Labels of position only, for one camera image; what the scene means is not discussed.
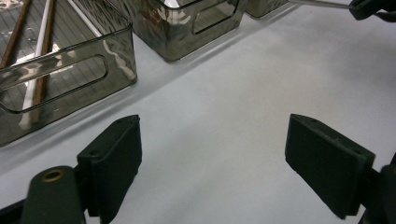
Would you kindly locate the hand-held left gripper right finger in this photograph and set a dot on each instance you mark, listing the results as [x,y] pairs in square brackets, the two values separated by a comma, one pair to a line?
[327,168]

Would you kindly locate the white table sheet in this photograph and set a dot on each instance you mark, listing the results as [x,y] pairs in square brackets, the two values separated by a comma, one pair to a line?
[218,93]

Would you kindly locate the white ceramic spoon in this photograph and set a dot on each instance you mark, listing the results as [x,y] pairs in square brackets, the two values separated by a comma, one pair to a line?
[171,3]

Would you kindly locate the brown wooden chopstick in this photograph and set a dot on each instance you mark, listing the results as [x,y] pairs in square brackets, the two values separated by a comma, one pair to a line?
[43,62]
[15,34]

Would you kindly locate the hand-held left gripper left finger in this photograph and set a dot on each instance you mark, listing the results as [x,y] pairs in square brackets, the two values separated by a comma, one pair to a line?
[109,168]

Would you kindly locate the smoky clear plastic bin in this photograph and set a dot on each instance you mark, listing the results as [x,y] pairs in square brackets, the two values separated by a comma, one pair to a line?
[174,40]
[93,68]
[264,7]

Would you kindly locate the white chopstick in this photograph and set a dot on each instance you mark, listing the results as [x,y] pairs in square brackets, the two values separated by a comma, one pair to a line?
[39,53]
[84,17]

